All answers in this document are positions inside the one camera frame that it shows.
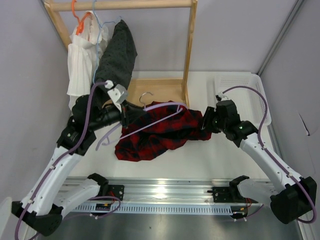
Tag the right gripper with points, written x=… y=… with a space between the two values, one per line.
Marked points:
x=208 y=115

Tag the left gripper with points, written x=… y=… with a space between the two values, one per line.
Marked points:
x=134 y=111

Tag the red plaid skirt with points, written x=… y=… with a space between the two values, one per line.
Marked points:
x=169 y=134

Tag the lilac plastic hanger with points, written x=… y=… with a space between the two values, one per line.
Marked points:
x=105 y=141

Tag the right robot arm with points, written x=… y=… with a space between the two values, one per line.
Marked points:
x=292 y=196

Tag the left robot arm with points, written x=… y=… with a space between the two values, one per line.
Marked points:
x=43 y=209

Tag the light blue hanger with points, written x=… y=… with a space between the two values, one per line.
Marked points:
x=100 y=27

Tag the orange hanger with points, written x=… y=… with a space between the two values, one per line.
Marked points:
x=80 y=27

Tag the wooden clothes rack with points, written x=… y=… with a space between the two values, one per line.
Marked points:
x=165 y=89

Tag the white plastic basket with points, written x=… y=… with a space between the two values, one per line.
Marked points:
x=245 y=89

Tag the dark dotted garment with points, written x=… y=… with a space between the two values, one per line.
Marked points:
x=118 y=60

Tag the white pleated garment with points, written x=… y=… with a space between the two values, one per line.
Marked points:
x=81 y=58

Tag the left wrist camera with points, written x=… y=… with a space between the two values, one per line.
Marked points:
x=117 y=93

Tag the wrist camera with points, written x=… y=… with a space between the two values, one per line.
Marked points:
x=117 y=93
x=221 y=97

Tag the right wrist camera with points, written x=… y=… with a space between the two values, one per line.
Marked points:
x=221 y=97

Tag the aluminium mounting rail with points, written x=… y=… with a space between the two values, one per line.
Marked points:
x=168 y=191

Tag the slotted cable duct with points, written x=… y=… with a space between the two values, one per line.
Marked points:
x=171 y=209

